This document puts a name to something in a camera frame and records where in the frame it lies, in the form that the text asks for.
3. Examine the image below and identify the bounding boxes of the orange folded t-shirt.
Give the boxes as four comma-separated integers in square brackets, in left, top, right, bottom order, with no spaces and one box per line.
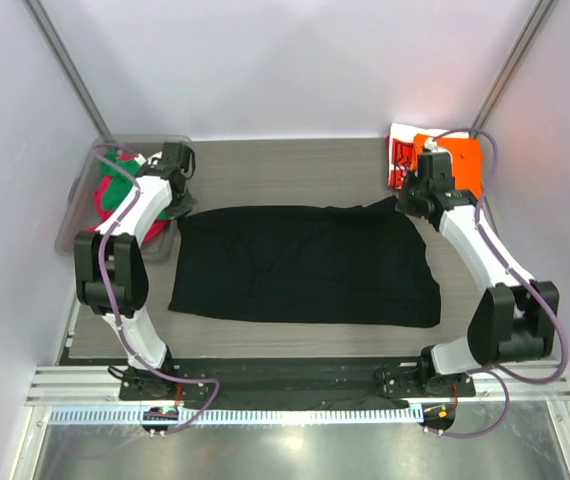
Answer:
[436,133,483,199]

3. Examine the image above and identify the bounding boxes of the black t-shirt blue logo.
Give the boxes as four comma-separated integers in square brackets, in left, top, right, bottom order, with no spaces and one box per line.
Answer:
[168,197,441,328]

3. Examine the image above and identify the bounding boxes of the green t-shirt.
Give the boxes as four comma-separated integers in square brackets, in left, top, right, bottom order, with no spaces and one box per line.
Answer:
[96,151,176,221]

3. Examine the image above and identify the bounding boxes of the clear plastic bin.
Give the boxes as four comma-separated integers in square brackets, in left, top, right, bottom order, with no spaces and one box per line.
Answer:
[54,134,192,255]

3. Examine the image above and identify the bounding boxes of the aluminium extrusion rail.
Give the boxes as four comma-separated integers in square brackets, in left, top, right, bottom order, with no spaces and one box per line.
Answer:
[27,365,570,411]

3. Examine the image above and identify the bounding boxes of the right aluminium frame post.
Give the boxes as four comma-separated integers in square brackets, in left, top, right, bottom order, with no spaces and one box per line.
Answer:
[472,0,558,130]

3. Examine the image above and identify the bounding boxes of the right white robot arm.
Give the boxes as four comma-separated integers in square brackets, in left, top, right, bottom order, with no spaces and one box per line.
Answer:
[397,147,569,396]

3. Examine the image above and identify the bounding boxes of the left aluminium frame post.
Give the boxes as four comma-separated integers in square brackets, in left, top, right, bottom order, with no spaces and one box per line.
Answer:
[23,0,113,141]

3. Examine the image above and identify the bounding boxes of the aluminium frame post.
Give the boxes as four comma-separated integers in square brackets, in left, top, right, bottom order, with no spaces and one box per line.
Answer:
[23,0,113,141]
[472,0,558,130]

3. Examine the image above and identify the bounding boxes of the slotted white cable duct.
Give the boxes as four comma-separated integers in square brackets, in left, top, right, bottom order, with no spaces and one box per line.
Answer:
[49,404,424,426]

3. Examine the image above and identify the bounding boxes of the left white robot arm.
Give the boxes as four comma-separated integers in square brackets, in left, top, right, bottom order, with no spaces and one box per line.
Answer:
[73,142,196,400]

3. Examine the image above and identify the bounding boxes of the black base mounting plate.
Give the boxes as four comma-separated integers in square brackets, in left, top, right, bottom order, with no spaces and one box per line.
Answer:
[117,355,477,401]

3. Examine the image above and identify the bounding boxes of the pink t-shirt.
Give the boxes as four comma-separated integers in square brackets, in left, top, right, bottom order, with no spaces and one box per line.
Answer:
[91,157,168,243]

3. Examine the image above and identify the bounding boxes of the red white folded t-shirt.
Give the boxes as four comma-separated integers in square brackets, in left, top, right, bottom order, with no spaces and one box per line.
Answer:
[386,123,445,192]

